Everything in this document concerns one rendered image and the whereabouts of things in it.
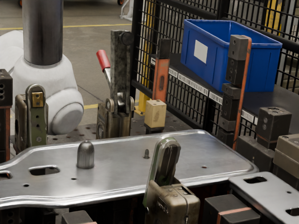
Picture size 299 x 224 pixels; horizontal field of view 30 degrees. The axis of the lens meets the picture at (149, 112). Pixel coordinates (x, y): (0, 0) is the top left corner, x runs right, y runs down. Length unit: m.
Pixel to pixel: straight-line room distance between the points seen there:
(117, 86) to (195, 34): 0.48
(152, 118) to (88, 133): 0.81
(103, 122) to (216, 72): 0.39
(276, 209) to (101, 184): 0.30
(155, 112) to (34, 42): 0.40
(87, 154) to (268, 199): 0.33
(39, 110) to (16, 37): 0.56
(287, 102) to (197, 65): 0.29
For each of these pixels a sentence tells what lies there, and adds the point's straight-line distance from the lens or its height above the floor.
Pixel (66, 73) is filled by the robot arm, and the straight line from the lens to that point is 1.48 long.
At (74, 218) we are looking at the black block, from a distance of 0.89.
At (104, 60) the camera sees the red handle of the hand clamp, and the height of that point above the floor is 1.13.
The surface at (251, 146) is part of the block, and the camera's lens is 1.22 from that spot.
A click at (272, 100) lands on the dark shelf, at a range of 1.44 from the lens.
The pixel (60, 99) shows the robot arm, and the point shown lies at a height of 0.97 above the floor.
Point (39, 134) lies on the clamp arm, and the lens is 1.14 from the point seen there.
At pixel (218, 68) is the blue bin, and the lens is 1.45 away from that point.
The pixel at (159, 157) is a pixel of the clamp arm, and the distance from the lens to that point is 0.88.
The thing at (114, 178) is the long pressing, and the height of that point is 1.00.
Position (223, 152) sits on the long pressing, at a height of 1.00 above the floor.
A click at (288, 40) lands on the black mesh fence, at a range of 1.57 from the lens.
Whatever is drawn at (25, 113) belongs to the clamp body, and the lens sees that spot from 1.13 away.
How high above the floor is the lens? 1.45
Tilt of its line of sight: 20 degrees down
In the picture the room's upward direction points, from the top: 5 degrees clockwise
